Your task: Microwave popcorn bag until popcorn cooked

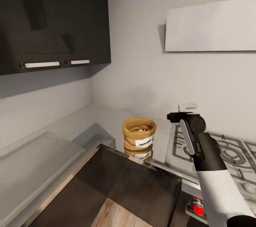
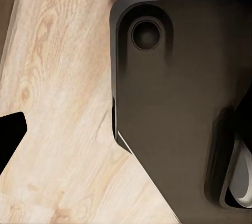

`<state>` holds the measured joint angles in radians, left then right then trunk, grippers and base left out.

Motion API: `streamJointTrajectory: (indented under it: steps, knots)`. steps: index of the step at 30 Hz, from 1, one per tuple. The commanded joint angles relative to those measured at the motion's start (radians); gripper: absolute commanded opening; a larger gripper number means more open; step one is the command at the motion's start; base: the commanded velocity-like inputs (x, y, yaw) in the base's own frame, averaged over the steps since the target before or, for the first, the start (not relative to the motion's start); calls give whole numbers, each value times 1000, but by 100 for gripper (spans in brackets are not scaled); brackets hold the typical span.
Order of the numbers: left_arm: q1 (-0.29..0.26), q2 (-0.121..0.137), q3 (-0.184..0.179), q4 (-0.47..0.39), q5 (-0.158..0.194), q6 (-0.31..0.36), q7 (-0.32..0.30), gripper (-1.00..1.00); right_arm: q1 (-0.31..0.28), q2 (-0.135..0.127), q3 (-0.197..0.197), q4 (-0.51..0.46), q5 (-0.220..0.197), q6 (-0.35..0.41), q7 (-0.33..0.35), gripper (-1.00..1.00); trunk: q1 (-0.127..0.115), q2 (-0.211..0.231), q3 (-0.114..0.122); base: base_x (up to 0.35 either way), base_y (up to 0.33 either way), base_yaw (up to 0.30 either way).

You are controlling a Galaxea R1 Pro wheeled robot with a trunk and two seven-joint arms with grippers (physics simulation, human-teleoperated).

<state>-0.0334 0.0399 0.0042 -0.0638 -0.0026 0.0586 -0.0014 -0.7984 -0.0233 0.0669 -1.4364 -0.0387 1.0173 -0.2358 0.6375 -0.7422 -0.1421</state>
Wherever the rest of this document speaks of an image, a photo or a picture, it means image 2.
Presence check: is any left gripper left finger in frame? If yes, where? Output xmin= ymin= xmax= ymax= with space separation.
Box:
xmin=0 ymin=111 xmax=27 ymax=174

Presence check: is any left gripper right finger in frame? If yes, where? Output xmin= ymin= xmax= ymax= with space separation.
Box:
xmin=235 ymin=111 xmax=252 ymax=154

